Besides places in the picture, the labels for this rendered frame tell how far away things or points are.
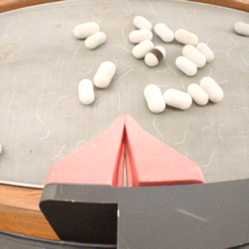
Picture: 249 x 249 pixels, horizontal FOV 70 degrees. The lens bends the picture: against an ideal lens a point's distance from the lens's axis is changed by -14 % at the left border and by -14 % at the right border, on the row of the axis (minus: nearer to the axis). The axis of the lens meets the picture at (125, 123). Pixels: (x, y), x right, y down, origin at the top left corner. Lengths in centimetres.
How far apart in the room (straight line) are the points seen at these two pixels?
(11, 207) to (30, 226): 3
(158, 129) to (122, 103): 6
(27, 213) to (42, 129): 11
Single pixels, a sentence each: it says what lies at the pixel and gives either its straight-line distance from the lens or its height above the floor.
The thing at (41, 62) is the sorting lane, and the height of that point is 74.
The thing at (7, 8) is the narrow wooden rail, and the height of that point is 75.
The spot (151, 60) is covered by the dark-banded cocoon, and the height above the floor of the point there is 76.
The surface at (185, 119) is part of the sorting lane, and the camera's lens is 26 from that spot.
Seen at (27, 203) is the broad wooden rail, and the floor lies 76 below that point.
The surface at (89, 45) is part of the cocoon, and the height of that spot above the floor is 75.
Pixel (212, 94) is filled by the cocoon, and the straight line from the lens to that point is 26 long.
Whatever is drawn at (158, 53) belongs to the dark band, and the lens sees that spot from 27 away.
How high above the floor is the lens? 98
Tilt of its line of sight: 76 degrees down
